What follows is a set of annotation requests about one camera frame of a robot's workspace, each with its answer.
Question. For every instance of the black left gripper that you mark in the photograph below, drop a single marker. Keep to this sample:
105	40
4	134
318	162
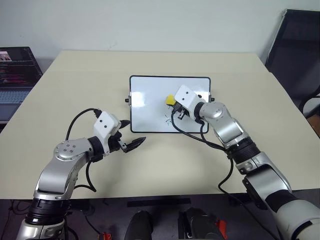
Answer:
115	143

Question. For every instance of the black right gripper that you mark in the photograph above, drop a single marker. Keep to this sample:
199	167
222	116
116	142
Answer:
180	111

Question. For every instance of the yellow eraser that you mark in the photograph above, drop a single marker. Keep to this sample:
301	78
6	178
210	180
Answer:
170	99

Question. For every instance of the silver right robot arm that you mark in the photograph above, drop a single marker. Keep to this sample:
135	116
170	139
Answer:
230	127

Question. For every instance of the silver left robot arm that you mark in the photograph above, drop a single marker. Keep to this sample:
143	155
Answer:
62	160

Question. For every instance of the black-framed whiteboard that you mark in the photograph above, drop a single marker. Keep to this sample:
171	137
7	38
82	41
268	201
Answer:
150	105

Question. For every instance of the black bar under table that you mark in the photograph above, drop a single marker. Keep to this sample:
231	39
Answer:
158	202

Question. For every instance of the small red part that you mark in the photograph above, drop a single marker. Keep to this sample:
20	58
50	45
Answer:
106	235

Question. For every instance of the dark rounded shape red clip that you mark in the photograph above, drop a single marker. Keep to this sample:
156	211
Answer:
197	225

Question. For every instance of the open grey laptop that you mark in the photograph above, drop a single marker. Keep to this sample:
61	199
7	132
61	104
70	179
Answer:
15	72

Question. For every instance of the black chair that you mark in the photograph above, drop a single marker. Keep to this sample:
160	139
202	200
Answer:
292	55

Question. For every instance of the white rounded object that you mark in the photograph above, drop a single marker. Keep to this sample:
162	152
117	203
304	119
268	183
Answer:
311	107

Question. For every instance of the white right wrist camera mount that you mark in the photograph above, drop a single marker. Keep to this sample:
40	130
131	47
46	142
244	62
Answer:
186	96

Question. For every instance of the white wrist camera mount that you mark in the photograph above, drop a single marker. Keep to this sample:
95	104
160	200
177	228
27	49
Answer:
105	125
186	96

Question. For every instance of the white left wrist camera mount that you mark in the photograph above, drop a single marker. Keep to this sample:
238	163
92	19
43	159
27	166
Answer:
105	125

